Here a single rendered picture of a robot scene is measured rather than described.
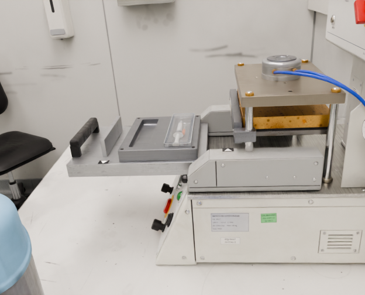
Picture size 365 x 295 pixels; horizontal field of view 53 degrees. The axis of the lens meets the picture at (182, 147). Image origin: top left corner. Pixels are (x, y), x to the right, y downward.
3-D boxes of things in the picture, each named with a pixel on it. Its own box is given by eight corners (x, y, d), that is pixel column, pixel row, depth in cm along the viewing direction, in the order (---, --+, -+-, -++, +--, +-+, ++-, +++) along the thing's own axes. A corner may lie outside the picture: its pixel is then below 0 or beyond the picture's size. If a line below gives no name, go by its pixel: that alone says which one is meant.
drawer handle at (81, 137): (99, 131, 94) (97, 116, 92) (80, 157, 80) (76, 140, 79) (92, 131, 94) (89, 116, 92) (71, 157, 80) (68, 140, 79)
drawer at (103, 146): (208, 136, 96) (207, 107, 92) (206, 178, 76) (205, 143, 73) (98, 139, 99) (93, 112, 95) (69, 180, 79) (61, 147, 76)
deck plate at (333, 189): (368, 125, 98) (369, 122, 97) (441, 195, 66) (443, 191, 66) (196, 131, 102) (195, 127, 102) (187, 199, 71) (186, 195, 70)
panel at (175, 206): (171, 188, 108) (195, 133, 100) (156, 258, 81) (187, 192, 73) (165, 185, 108) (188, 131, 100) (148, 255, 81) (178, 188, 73)
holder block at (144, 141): (200, 124, 93) (200, 115, 92) (197, 159, 75) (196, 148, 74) (137, 126, 95) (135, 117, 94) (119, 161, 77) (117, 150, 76)
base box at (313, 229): (358, 182, 104) (367, 126, 97) (428, 281, 70) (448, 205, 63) (172, 185, 110) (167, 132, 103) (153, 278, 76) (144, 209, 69)
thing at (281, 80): (333, 96, 91) (338, 42, 86) (385, 148, 63) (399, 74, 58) (234, 100, 94) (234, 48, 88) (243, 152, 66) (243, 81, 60)
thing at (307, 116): (307, 101, 89) (311, 62, 85) (334, 137, 69) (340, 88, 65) (236, 104, 91) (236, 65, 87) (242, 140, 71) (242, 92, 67)
